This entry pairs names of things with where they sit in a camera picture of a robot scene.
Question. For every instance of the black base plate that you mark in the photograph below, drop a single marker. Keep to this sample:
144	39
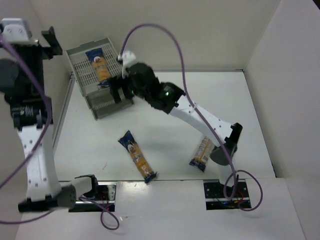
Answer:
105	196
215	199

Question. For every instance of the pasta bag label side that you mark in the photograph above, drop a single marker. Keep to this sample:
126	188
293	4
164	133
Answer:
99	64
202	154

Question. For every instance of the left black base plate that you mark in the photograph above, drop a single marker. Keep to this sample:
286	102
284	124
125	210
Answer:
105	196

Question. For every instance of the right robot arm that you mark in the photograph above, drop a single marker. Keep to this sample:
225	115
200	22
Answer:
173	101

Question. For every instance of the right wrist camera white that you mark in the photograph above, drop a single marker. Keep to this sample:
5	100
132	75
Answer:
126	59

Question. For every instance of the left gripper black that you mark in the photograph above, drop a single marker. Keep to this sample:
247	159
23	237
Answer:
40	47

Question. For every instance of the grey three-tier tray shelf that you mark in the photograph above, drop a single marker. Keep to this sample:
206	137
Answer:
83	60

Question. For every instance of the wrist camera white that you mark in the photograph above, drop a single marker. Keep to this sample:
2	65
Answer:
16	31
126	59

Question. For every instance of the aluminium frame rail left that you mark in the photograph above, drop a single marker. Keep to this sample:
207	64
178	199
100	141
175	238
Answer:
62	145

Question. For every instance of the blue yellow spaghetti bag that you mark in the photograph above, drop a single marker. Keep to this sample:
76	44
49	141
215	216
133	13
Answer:
130	144

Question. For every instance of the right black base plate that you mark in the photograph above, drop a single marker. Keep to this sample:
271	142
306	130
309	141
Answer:
215	199

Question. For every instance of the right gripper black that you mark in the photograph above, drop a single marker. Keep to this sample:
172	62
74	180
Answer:
117	89

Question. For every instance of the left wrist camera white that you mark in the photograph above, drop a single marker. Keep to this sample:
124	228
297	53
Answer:
16	31

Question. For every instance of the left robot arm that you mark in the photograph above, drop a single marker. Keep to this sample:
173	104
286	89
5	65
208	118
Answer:
33	121

